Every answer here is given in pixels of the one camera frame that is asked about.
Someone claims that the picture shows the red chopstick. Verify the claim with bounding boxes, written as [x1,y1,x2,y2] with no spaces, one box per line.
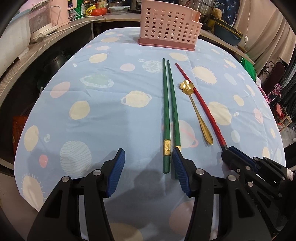
[175,63,228,151]

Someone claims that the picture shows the pink perforated utensil basket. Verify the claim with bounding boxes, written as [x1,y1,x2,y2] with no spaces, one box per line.
[138,0,201,52]

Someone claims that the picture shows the orange packet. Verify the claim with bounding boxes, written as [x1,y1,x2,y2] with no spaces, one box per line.
[12,115,28,156]

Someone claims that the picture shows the white clear-top appliance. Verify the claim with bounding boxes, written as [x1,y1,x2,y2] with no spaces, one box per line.
[27,2,59,44]

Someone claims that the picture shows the steel steamer pot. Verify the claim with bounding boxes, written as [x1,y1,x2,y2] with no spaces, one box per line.
[194,0,216,22]

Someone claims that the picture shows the white power plug cable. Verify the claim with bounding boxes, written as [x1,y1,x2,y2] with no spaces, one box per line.
[30,14,107,44]

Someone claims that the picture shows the green tin can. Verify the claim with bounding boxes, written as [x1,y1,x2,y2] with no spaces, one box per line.
[67,0,85,22]

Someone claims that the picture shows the blue and yellow dish stack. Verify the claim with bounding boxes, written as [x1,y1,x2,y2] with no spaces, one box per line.
[213,18,245,46]

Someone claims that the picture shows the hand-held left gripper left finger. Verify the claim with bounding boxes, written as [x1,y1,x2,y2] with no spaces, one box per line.
[27,148,126,241]

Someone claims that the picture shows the white cord switch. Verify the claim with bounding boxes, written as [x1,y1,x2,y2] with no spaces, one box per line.
[240,0,250,50]

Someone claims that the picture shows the dark metal chair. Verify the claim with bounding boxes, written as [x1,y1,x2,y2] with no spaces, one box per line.
[256,60,287,93]

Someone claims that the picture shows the red tomatoes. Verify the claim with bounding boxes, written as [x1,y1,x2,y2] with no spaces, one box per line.
[91,7,107,16]

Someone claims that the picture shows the blue planet print tablecloth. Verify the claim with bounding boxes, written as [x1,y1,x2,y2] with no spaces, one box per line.
[13,26,288,241]

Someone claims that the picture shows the beige curtain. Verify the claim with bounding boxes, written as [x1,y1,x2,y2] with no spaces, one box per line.
[233,0,296,66]

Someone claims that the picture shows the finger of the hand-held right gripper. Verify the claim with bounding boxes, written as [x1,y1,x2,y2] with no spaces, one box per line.
[221,149,247,174]
[228,146,258,169]

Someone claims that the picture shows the wooden counter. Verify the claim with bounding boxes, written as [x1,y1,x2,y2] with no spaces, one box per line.
[0,11,255,98]

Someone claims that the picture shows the gold flower spoon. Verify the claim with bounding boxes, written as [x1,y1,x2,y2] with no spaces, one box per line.
[180,79,214,146]

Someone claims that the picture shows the green chopstick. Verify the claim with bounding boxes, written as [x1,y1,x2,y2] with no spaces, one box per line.
[162,58,172,174]
[166,60,183,152]

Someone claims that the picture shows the pink floral cloth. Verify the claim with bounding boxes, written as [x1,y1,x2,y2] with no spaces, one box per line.
[258,83,285,105]

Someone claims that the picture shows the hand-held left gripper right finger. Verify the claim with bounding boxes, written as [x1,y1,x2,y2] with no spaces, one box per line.
[172,147,271,241]

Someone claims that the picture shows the green bag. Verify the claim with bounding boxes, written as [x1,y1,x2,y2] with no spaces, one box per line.
[240,55,258,82]

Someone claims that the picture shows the pink kitchen appliance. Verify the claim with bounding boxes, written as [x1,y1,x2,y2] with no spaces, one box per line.
[49,0,71,26]

